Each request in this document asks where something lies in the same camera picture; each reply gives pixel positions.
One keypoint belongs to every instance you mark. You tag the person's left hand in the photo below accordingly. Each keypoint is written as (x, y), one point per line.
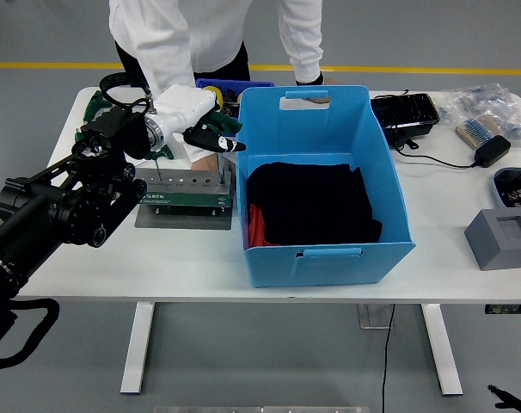
(331, 81)

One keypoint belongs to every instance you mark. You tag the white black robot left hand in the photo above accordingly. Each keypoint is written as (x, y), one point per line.
(179, 107)

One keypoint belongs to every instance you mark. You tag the person's right hand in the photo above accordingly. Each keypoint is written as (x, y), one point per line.
(206, 163)

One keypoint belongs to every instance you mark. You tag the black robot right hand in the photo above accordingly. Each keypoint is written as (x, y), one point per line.
(507, 398)

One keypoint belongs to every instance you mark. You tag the green steel wrench stand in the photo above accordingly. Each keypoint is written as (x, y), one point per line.
(191, 199)

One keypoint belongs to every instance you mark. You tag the large light blue storage box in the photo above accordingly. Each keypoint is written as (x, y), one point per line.
(329, 129)

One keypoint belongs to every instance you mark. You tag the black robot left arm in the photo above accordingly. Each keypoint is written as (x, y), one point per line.
(50, 215)

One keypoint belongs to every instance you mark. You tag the person's right forearm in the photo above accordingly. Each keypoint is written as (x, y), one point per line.
(166, 64)

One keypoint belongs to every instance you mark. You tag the person's left forearm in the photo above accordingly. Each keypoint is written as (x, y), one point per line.
(305, 51)

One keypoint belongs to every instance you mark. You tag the black wrist watch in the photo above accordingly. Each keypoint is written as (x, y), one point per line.
(308, 81)

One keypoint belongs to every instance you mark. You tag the small black part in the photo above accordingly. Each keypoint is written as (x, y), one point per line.
(230, 96)

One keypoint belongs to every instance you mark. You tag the small dark blue bin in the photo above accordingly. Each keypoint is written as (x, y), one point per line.
(243, 83)

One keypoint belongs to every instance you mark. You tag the person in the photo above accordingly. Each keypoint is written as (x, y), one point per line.
(200, 34)

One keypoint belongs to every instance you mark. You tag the black plastic tray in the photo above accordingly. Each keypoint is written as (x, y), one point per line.
(404, 112)

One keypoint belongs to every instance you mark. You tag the red cloth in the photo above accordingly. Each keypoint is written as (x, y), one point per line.
(257, 228)

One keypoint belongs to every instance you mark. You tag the white table leg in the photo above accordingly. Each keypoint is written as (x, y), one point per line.
(441, 344)
(138, 344)

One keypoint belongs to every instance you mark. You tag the black table control panel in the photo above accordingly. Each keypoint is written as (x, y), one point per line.
(510, 309)

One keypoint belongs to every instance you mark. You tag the black cloth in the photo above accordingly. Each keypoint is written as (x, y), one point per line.
(312, 202)

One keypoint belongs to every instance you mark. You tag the grey hollow block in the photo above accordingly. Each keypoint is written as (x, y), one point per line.
(492, 249)

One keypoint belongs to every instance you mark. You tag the taped resistor bundle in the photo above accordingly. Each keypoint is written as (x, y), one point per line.
(475, 129)

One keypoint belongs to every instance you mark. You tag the clear plastic parts bags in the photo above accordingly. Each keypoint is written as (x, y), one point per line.
(484, 99)

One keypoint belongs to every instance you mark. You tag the black power adapter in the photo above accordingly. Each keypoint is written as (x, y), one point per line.
(492, 150)

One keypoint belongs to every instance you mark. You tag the blue bowl of parts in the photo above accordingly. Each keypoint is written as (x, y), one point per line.
(497, 183)

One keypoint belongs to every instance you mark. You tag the grey metal base plate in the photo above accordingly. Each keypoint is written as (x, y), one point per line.
(187, 220)

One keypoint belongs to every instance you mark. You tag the grey under-table bracket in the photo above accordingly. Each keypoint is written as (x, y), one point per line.
(372, 316)

